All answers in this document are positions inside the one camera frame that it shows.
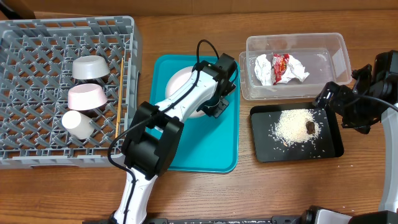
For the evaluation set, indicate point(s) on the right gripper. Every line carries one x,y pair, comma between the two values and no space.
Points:
331,97

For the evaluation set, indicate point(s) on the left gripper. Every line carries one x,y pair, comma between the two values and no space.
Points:
216,112

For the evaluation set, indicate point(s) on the white round plate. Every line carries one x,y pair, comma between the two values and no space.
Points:
177,81

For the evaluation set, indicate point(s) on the brown food scrap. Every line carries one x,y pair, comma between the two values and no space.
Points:
310,127

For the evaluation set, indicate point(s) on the white napkin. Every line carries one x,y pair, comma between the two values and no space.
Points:
265,74

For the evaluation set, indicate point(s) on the pile of white rice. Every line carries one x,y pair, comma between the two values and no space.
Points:
290,128

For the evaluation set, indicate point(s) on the red snack wrapper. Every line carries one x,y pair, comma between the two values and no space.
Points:
279,66

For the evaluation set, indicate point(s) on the wooden chopstick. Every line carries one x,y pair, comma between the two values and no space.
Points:
120,96

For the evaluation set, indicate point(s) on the pink shallow bowl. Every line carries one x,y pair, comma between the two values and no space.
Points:
86,97

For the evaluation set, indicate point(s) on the grey green bowl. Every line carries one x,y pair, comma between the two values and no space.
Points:
89,67

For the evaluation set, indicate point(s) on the white paper cup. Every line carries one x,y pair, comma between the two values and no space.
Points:
77,124

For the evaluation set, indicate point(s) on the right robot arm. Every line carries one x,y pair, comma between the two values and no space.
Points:
372,99

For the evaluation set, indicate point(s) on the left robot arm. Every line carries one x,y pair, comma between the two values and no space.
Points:
151,142

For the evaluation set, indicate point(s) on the clear plastic waste bin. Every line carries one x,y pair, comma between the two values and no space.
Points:
323,55

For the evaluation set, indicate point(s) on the grey plastic dishwasher rack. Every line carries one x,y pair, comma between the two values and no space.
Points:
36,75

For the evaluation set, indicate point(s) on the teal plastic serving tray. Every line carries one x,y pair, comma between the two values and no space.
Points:
207,144

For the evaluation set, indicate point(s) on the black plastic tray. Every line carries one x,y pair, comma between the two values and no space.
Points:
328,145

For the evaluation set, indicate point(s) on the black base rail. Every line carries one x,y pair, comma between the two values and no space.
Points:
272,220

